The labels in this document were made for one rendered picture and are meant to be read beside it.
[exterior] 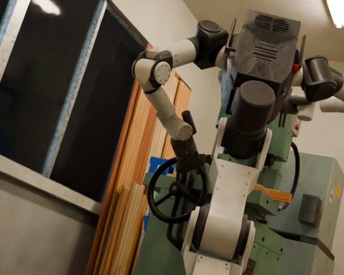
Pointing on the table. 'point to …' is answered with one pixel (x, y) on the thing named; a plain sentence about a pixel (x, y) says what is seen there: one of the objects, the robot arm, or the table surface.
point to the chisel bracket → (227, 158)
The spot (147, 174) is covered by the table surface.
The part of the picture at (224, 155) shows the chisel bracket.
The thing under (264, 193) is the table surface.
